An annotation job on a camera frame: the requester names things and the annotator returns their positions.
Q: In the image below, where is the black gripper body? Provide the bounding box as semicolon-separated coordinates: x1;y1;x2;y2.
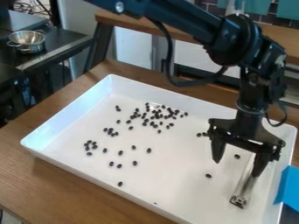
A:
206;107;288;161

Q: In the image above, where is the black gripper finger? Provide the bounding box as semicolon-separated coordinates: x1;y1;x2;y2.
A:
249;150;275;179
210;135;231;165

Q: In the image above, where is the pile of black bits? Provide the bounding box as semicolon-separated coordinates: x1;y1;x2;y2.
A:
82;101;243;188

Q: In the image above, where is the silver metal bar tool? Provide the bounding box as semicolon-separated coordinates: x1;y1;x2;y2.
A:
227;153;260;209

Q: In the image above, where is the blue block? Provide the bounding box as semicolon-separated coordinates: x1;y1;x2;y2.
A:
272;164;299;213

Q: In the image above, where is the white tray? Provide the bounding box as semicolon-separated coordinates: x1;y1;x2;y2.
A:
19;73;299;224

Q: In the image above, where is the wooden table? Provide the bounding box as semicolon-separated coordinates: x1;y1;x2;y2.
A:
82;8;299;88

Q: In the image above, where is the black table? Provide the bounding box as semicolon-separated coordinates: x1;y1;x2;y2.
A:
0;10;96;123

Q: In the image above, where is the silver pot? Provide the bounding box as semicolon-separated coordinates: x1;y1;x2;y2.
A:
5;29;47;54

